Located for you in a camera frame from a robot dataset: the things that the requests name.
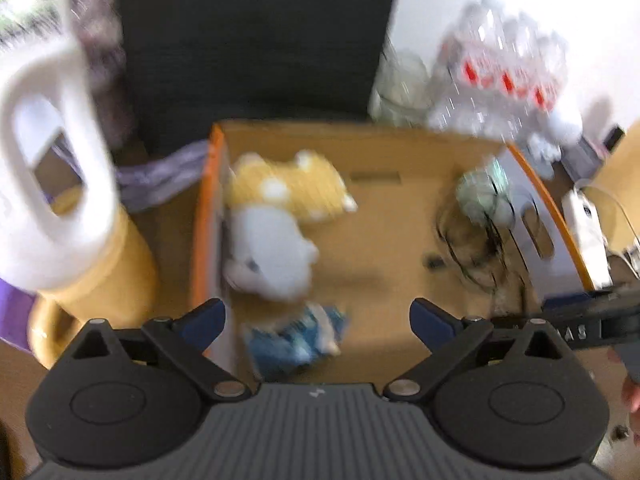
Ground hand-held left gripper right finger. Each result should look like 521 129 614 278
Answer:
384 298 576 401

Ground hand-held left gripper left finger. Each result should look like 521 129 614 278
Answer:
65 298 251 401

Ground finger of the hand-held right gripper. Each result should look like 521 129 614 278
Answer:
542 282 640 318

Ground red cardboard box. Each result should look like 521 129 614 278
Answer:
190 120 598 396

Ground purple cloth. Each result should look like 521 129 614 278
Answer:
115 140 211 211

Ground glass container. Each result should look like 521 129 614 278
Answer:
369 50 431 128

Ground person's right hand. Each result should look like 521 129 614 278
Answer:
621 379 640 413

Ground white power strip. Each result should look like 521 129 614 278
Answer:
560 187 613 291

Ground black glasses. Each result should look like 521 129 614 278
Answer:
425 195 531 296

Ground blue patterned packet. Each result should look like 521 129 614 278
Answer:
245 302 348 381

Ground yellow mug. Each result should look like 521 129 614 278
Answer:
27 185 161 371

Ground yellow and white plush toy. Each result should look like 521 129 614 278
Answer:
222 150 358 303

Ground clear plastic wrapper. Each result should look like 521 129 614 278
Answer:
455 157 516 226

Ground white detergent bottle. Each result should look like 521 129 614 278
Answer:
0 0 121 293

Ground small grey box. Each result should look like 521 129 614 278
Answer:
562 137 607 177

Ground white robot speaker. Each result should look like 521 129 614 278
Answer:
525 110 583 181

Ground purple tissue pack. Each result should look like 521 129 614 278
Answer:
0 280 40 352

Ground clear water bottle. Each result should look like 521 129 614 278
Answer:
430 0 493 128
520 25 571 136
480 7 533 136

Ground black paper bag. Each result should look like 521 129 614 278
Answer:
116 0 403 158

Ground brown fuzzy cloth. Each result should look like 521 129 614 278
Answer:
72 0 138 150

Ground white cable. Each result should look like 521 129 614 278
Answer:
575 184 640 263

